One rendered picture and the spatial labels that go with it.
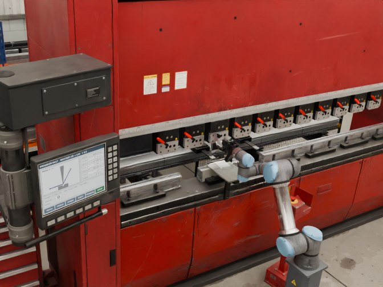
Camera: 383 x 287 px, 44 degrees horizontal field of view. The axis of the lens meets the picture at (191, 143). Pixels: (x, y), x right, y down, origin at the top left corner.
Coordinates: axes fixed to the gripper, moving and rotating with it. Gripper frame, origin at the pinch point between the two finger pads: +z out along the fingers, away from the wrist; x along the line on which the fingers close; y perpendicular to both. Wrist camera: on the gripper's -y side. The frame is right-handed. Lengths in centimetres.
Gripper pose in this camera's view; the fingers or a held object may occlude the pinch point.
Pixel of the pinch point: (218, 143)
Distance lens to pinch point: 327.4
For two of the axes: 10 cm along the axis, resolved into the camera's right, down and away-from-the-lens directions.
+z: -5.2, -3.9, 7.6
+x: -8.5, 1.8, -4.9
